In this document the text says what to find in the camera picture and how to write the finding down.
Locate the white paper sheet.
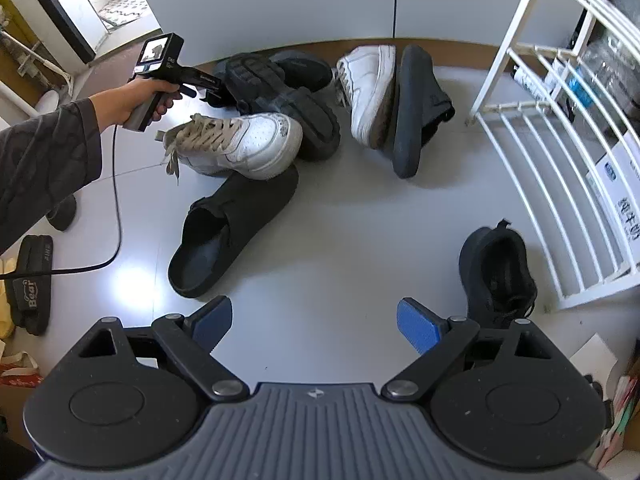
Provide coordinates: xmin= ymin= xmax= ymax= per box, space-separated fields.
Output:
xmin=569 ymin=334 xmax=621 ymax=388

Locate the black lace-up sneaker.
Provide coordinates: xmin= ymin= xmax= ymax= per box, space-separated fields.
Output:
xmin=458 ymin=218 xmax=538 ymax=328
xmin=224 ymin=55 xmax=342 ymax=162

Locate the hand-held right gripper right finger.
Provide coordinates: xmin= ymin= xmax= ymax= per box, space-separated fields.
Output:
xmin=381 ymin=297 xmax=552 ymax=403

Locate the white lace-up sneaker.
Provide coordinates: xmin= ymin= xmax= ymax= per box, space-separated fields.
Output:
xmin=334 ymin=44 xmax=398 ymax=150
xmin=159 ymin=112 xmax=304 ymax=186

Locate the yellow slipper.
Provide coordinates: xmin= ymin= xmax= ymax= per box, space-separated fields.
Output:
xmin=0 ymin=257 xmax=18 ymax=341

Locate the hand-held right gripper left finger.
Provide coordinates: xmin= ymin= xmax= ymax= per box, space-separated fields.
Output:
xmin=80 ymin=296 xmax=251 ymax=403

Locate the white handled mop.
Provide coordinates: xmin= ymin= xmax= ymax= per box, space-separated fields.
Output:
xmin=0 ymin=5 xmax=76 ymax=98

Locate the person's left hand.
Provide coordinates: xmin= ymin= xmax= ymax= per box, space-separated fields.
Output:
xmin=95 ymin=79 xmax=182 ymax=134

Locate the white metal shoe rack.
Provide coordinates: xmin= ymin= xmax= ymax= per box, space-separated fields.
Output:
xmin=465 ymin=0 xmax=640 ymax=311

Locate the black strap clog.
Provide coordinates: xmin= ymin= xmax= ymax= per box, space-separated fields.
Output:
xmin=391 ymin=44 xmax=457 ymax=180
xmin=167 ymin=164 xmax=301 ymax=298

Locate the black slide sandal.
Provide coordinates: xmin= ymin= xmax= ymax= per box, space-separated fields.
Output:
xmin=9 ymin=240 xmax=53 ymax=337
xmin=20 ymin=234 xmax=55 ymax=281

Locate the clear plastic water bottle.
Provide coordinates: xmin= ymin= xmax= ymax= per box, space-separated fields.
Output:
xmin=580 ymin=35 xmax=640 ymax=121

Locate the white fan stand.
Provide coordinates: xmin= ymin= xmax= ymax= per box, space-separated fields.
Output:
xmin=0 ymin=30 xmax=63 ymax=116

